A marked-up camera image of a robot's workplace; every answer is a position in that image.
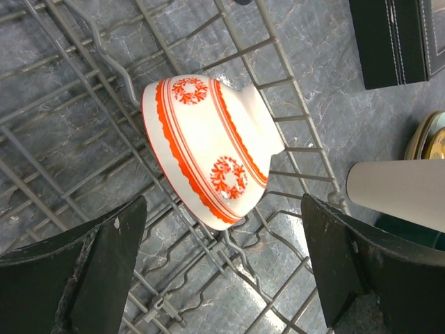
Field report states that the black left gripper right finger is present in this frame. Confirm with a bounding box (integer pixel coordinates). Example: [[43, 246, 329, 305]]
[[301, 193, 444, 333]]

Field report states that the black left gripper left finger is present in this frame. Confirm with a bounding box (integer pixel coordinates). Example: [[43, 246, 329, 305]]
[[1, 196, 147, 333]]

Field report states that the dark teal mug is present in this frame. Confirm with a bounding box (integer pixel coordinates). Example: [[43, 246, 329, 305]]
[[375, 214, 444, 251]]

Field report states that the beige cup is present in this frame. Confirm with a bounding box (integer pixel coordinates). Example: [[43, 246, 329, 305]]
[[346, 159, 444, 232]]

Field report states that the cream bird plate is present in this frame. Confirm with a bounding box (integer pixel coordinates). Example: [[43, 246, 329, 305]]
[[404, 111, 436, 160]]

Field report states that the white orange patterned bowl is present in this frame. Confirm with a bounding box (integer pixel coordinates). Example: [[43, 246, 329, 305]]
[[141, 74, 284, 231]]

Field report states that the yellow patterned plate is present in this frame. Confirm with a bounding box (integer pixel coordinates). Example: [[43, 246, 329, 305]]
[[424, 127, 445, 159]]

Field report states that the green flower plate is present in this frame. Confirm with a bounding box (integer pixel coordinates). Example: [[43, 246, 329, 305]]
[[415, 111, 444, 159]]

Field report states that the black glass-lid display box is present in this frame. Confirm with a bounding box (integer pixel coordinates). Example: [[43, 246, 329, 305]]
[[349, 0, 444, 90]]

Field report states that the grey wire dish rack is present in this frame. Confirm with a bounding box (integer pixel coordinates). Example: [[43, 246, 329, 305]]
[[1, 1, 350, 333]]

